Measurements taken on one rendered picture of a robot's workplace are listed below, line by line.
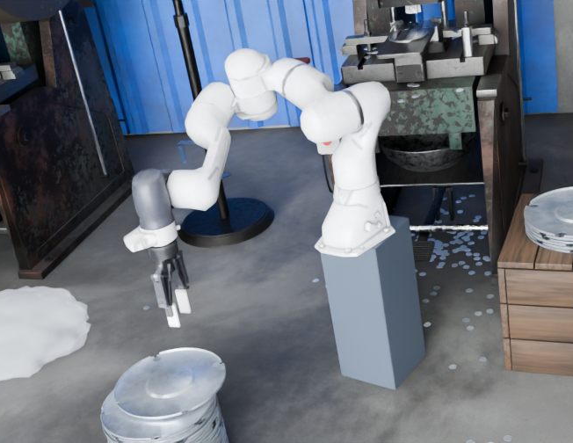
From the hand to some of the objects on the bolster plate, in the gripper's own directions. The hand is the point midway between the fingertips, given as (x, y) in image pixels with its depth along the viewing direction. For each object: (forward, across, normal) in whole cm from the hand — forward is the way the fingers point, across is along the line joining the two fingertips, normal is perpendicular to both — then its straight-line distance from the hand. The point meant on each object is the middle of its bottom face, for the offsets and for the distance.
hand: (177, 309), depth 242 cm
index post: (-34, +95, -62) cm, 119 cm away
